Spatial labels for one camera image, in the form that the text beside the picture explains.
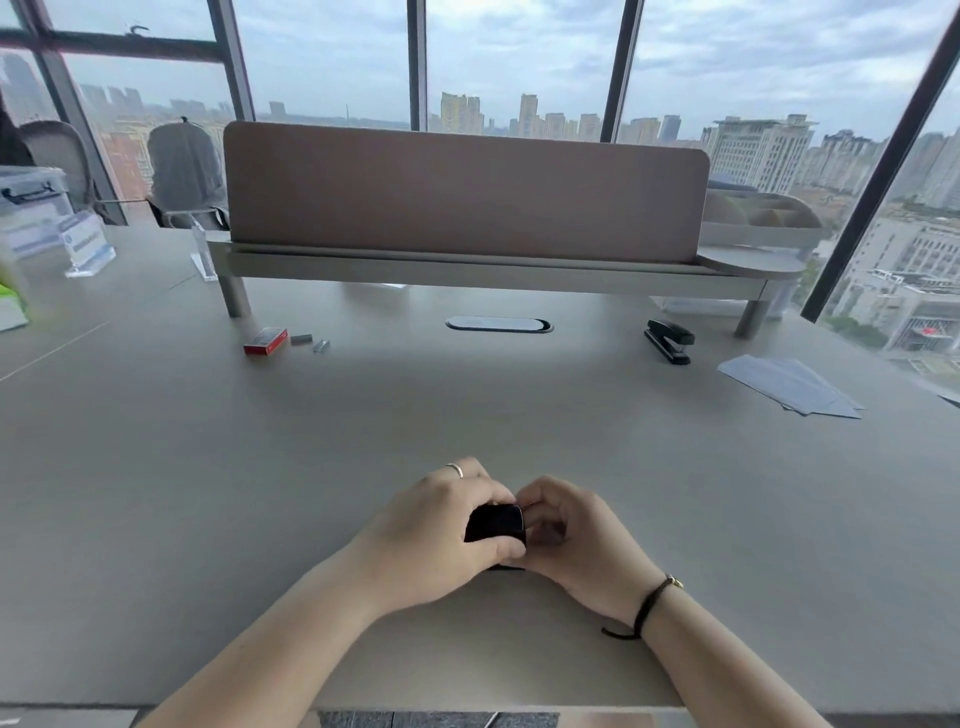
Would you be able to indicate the acrylic sign holder with card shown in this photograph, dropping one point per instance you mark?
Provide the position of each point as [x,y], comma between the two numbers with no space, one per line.
[84,244]

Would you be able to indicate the clear plastic storage box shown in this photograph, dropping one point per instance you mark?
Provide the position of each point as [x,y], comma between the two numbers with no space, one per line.
[34,210]

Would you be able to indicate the green and white pad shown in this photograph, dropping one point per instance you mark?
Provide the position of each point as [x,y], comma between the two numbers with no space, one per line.
[11,307]

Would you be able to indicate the stack of white paper sheets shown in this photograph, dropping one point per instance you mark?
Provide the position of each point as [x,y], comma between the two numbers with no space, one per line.
[791,386]

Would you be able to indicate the small black stapler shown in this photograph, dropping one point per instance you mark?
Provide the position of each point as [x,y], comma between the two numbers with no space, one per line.
[491,521]

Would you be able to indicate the large black stapler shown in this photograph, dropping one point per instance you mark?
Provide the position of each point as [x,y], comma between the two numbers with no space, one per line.
[667,339]

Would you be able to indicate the brown desk divider panel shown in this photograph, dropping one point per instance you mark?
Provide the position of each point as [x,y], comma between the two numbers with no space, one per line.
[465,195]

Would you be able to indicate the red staple box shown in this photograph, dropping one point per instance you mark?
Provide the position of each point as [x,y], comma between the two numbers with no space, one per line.
[265,341]

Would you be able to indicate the person's right fingers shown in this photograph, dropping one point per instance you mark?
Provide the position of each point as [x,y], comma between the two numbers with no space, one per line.
[551,506]

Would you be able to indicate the person's left thumb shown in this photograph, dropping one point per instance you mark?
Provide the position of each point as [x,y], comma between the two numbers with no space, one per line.
[502,550]

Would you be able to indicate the person's right forearm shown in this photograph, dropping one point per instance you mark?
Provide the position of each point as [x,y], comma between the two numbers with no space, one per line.
[720,667]

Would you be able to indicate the empty clear acrylic stand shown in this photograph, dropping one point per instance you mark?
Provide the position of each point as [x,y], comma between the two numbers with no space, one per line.
[203,255]

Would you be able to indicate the person's right hand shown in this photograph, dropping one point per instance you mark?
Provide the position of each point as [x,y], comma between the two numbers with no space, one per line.
[592,551]

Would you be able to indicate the person's left forearm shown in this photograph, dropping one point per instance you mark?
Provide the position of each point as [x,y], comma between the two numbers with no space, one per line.
[285,645]

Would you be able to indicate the dark window frame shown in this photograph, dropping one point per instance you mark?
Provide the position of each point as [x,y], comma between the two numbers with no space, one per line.
[418,67]

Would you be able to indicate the grey mesh office chair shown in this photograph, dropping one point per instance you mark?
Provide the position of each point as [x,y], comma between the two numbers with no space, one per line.
[60,157]

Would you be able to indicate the grey desk riser shelf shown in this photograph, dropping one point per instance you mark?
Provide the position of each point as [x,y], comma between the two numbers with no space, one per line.
[480,271]

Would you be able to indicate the person's left hand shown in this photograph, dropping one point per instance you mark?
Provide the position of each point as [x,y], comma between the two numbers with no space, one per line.
[416,536]

